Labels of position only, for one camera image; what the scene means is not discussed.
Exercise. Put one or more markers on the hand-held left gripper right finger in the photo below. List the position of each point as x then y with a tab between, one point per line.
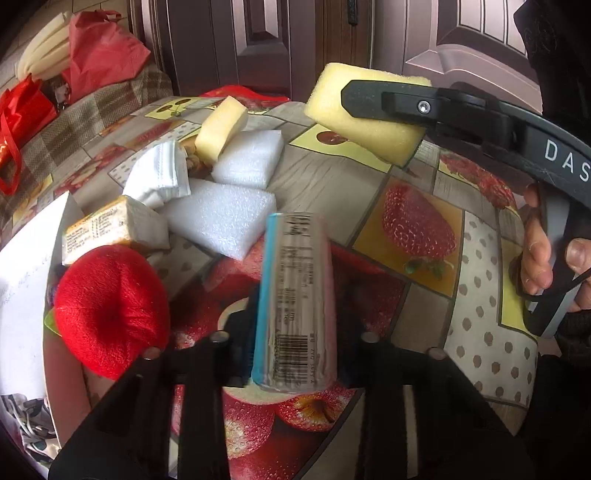
392	406

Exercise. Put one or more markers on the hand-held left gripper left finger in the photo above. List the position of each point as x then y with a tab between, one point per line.
203	392

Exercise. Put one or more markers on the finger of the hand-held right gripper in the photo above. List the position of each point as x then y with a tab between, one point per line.
392	104

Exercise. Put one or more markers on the yellow sponge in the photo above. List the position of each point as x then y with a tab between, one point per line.
364	120
220	129

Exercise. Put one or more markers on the red plush ball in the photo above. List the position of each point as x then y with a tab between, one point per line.
108	309

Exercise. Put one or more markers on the silver teal tube package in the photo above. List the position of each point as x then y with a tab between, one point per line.
295	300

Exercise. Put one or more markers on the white foam block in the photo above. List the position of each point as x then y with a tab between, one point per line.
249	159
221	217

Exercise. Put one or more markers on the yellow-labelled white box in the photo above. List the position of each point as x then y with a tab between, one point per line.
111	226

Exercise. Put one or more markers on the white cardboard box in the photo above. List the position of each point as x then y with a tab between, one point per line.
25	295

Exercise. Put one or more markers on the white sock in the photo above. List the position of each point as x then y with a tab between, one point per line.
159	175

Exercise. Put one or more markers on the person's right forearm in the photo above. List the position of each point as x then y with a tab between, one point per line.
575	330

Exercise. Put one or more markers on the person's right hand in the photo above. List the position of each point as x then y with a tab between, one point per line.
538	249

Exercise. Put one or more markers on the person's black jacket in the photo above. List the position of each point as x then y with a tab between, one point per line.
561	55

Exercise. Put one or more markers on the brown metal door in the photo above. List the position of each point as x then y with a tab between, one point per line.
277	41

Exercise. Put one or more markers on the plain red bag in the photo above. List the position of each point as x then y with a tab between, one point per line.
104	50

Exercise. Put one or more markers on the checkered covered bench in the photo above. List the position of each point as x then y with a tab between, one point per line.
92	120

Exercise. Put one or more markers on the white foam roll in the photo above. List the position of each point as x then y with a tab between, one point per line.
41	46

